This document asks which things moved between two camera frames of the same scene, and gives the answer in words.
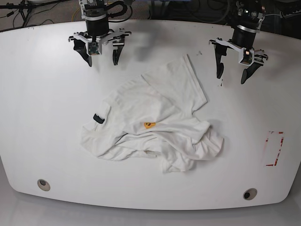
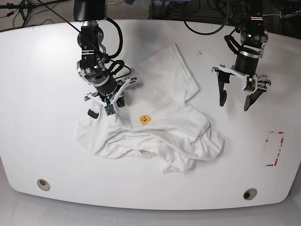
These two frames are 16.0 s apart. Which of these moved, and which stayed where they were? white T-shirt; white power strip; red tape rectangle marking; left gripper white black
Moved: left gripper white black; white T-shirt
Stayed: white power strip; red tape rectangle marking
